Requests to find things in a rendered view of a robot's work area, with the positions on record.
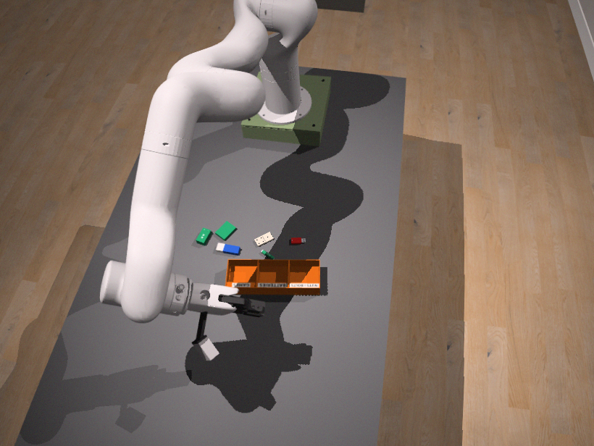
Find beige domino tile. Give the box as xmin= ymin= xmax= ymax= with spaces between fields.
xmin=254 ymin=232 xmax=274 ymax=247

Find orange rack of bins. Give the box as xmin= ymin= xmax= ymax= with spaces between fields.
xmin=225 ymin=259 xmax=320 ymax=295

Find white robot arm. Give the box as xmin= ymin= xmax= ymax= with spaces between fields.
xmin=100 ymin=0 xmax=318 ymax=324

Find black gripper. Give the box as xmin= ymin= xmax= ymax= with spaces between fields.
xmin=181 ymin=278 xmax=265 ymax=317

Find blue and white eraser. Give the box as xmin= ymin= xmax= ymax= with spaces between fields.
xmin=216 ymin=243 xmax=240 ymax=256

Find green nine-volt battery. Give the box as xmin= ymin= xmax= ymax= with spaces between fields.
xmin=196 ymin=228 xmax=212 ymax=246

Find green aaa battery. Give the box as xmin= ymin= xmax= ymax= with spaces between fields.
xmin=261 ymin=250 xmax=275 ymax=260

